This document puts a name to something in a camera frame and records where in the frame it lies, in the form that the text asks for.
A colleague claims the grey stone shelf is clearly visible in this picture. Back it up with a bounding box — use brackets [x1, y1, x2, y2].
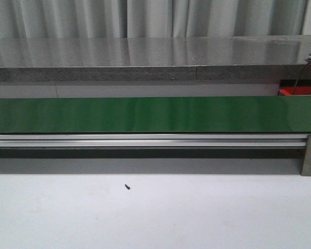
[0, 35, 311, 82]

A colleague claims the green conveyor belt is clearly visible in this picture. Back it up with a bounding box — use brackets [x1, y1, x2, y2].
[0, 95, 311, 133]

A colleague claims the red plastic tray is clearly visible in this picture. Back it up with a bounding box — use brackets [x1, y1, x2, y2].
[278, 79, 311, 96]

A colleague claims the white pleated curtain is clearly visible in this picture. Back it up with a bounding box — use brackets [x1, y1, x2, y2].
[0, 1, 307, 38]

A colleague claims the aluminium conveyor side rail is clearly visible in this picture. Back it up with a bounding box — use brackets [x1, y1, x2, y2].
[0, 133, 308, 148]

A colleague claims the red and black wire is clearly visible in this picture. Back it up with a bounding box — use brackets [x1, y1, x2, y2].
[290, 48, 311, 96]

